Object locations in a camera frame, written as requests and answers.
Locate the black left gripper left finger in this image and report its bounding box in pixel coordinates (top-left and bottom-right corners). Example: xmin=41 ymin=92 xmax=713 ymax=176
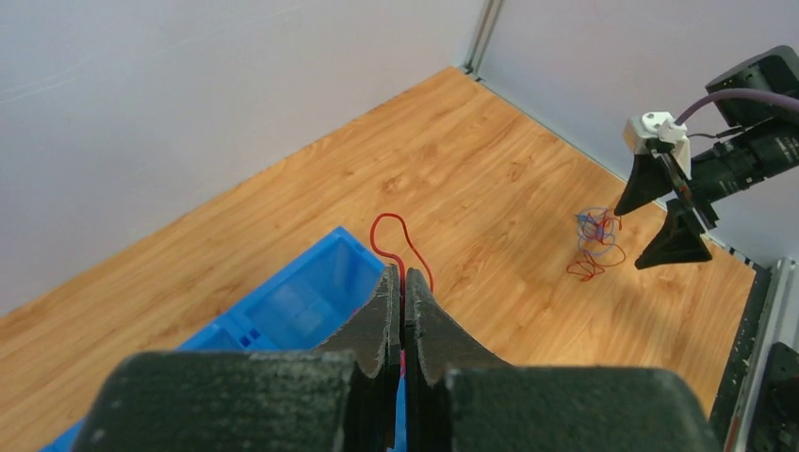
xmin=72 ymin=266 xmax=400 ymax=451

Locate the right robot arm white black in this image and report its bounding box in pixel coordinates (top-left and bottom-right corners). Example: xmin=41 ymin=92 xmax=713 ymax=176
xmin=614 ymin=45 xmax=798 ymax=269

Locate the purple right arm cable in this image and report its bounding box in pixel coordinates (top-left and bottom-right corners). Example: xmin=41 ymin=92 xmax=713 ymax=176
xmin=674 ymin=88 xmax=799 ymax=126

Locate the red cable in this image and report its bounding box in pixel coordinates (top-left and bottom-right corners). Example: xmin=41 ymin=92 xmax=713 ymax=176
xmin=369 ymin=213 xmax=628 ymax=295

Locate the aluminium frame rail front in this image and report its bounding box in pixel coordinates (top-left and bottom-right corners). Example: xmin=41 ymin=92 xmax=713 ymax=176
xmin=725 ymin=257 xmax=798 ymax=451

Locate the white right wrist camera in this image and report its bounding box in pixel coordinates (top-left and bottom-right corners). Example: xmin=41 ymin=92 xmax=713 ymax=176
xmin=623 ymin=111 xmax=692 ymax=179

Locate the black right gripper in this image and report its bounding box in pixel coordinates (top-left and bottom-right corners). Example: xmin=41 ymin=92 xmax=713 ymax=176
xmin=613 ymin=139 xmax=719 ymax=270

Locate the right aluminium corner post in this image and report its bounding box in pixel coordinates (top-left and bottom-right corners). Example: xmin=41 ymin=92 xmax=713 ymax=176
xmin=461 ymin=0 xmax=504 ymax=78

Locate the blue cable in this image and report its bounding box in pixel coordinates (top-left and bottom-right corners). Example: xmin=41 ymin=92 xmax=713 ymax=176
xmin=574 ymin=206 xmax=620 ymax=258

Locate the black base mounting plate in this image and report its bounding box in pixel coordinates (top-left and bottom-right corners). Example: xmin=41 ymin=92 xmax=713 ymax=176
xmin=709 ymin=265 xmax=772 ymax=445

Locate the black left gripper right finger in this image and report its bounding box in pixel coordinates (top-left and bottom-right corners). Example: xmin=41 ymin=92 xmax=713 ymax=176
xmin=404 ymin=268 xmax=721 ymax=451

